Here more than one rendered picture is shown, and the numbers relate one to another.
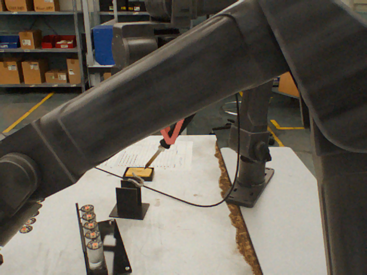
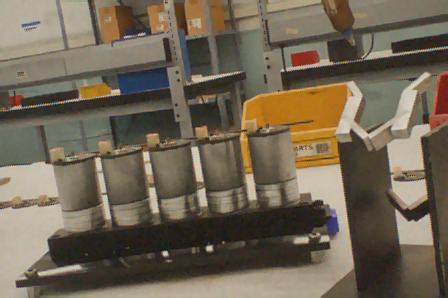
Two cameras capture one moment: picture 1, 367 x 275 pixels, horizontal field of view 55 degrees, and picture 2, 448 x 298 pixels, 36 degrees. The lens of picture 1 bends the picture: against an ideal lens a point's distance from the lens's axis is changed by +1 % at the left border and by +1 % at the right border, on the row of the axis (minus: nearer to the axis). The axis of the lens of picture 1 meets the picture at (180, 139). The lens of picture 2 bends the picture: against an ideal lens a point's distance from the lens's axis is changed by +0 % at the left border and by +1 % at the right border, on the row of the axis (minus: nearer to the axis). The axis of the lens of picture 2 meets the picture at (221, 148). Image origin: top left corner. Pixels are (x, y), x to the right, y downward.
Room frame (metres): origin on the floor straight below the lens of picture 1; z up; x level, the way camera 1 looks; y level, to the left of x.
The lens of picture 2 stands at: (0.72, -0.17, 0.86)
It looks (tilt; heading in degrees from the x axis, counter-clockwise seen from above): 8 degrees down; 117
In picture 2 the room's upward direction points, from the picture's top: 9 degrees counter-clockwise
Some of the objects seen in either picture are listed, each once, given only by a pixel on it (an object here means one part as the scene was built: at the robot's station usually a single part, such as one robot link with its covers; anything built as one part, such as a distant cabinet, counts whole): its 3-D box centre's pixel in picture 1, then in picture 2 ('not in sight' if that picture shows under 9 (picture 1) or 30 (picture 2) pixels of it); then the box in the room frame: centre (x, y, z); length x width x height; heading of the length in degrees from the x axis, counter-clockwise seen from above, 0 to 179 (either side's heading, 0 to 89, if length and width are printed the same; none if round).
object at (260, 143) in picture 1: (252, 148); not in sight; (0.76, -0.17, 0.85); 0.09 x 0.06 x 0.06; 33
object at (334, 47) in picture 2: not in sight; (345, 48); (-0.02, 2.55, 0.80); 0.15 x 0.12 x 0.10; 93
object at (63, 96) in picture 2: not in sight; (49, 98); (-1.52, 2.51, 0.77); 0.24 x 0.16 x 0.04; 177
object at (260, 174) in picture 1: (252, 171); not in sight; (0.77, -0.17, 0.79); 0.20 x 0.07 x 0.08; 152
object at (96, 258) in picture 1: (95, 256); (81, 199); (0.47, 0.14, 0.79); 0.02 x 0.02 x 0.05
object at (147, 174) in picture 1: (138, 173); not in sight; (0.82, 0.11, 0.76); 0.07 x 0.05 x 0.02; 87
